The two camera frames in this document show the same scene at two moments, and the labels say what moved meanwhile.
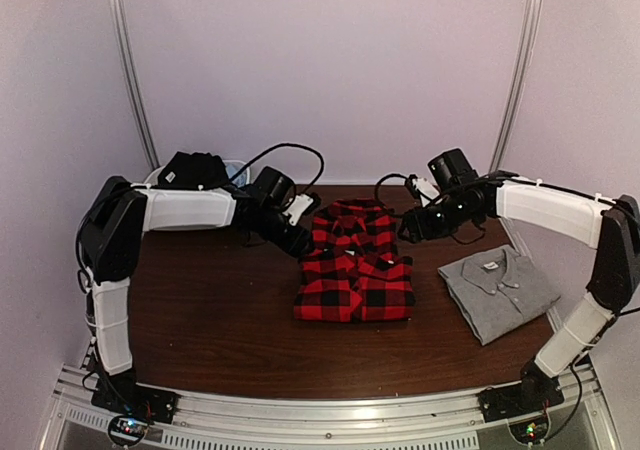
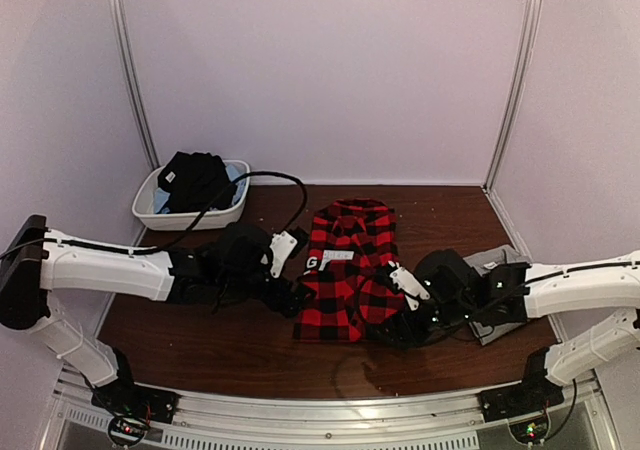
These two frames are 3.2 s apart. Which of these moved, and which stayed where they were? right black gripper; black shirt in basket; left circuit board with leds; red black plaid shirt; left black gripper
Moved: left black gripper; red black plaid shirt; right black gripper
Stayed: left circuit board with leds; black shirt in basket
